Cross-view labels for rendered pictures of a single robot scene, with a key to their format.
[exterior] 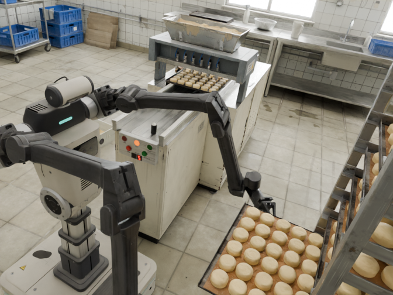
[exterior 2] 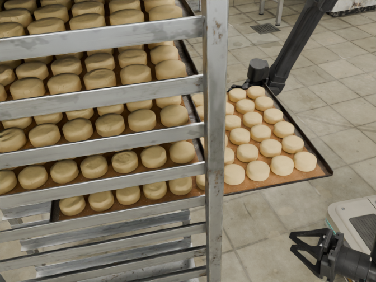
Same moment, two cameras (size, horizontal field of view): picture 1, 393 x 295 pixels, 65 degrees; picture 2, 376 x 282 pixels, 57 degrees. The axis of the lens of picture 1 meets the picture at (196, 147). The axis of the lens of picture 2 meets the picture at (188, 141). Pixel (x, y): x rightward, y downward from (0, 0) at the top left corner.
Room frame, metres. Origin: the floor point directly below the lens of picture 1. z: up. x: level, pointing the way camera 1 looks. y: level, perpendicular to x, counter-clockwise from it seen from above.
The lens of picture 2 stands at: (1.17, -0.76, 1.50)
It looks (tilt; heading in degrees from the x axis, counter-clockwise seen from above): 39 degrees down; 148
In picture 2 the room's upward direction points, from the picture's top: 3 degrees counter-clockwise
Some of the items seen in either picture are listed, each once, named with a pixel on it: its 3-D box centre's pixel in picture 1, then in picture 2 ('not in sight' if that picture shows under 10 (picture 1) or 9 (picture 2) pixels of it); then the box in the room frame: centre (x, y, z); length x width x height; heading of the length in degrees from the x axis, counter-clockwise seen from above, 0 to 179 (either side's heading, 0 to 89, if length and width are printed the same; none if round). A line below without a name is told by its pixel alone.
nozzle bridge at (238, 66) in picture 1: (201, 67); not in sight; (2.25, 0.05, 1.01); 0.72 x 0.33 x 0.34; 72
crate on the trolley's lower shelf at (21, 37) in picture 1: (16, 35); not in sight; (4.73, 3.02, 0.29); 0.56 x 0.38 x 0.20; 172
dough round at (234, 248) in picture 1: (234, 248); (273, 116); (0.66, -0.16, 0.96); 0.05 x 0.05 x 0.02
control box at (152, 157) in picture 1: (138, 147); not in sight; (1.43, 0.32, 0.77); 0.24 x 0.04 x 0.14; 72
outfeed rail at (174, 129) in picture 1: (221, 85); not in sight; (2.31, -0.12, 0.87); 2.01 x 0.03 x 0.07; 162
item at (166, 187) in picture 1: (164, 162); not in sight; (1.77, 0.21, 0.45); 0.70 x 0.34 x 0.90; 162
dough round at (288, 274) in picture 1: (287, 274); not in sight; (0.59, -0.32, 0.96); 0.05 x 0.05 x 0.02
